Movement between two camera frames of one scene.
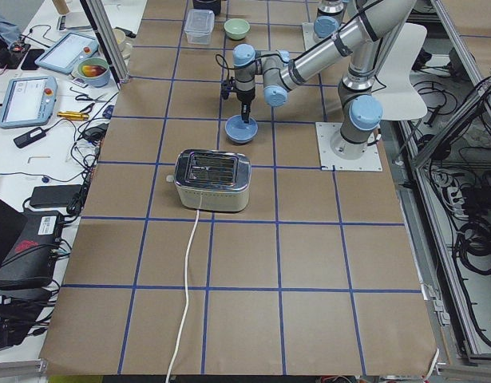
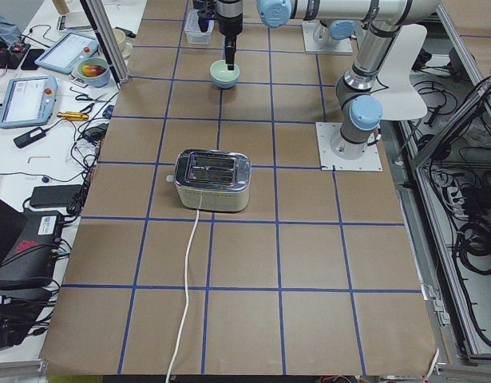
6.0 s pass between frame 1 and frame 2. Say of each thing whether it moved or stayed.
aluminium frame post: stayed
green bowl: moved
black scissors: stayed
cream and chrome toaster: stayed
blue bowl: moved
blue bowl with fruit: stayed
